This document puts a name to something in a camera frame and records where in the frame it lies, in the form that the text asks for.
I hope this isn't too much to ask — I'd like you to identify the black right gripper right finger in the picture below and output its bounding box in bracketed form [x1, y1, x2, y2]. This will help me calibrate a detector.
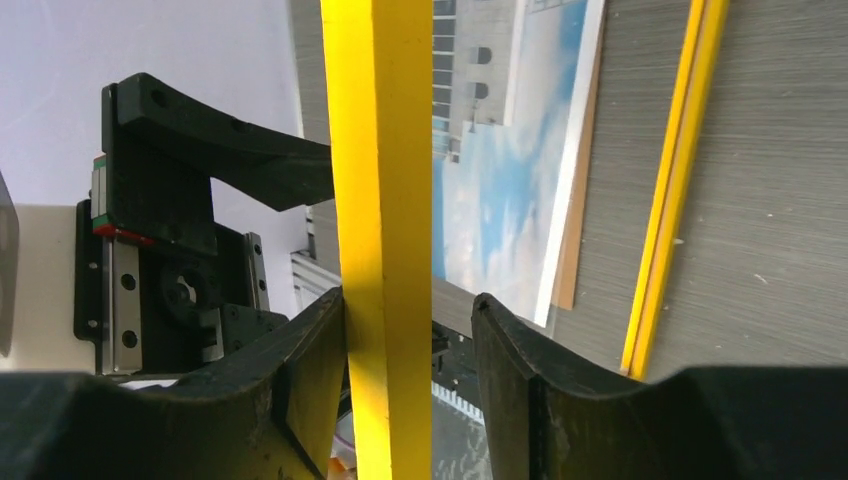
[471, 294, 847, 479]

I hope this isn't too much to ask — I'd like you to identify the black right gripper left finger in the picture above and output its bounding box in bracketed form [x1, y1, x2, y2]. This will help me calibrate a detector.
[1, 287, 346, 479]

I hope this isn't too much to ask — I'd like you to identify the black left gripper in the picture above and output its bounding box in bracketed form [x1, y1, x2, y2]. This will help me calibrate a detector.
[73, 72, 334, 376]

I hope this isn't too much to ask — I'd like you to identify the building and sky photo print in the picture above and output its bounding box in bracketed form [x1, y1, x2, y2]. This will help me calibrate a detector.
[432, 0, 605, 326]

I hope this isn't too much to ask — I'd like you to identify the brown fibreboard backing board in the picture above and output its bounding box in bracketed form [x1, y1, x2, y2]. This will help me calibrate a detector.
[552, 39, 603, 310]

